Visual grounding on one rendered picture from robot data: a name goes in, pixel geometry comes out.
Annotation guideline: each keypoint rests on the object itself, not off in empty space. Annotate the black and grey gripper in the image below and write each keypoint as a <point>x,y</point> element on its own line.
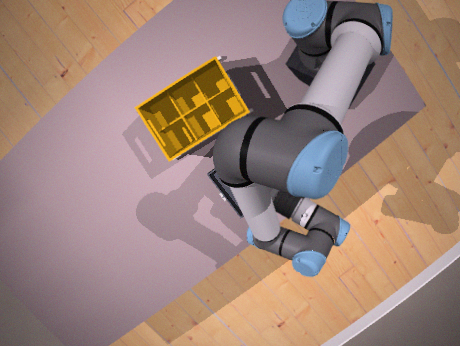
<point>298,208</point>

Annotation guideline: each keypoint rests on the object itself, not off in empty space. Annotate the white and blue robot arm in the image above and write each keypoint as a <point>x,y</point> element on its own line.
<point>301,154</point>

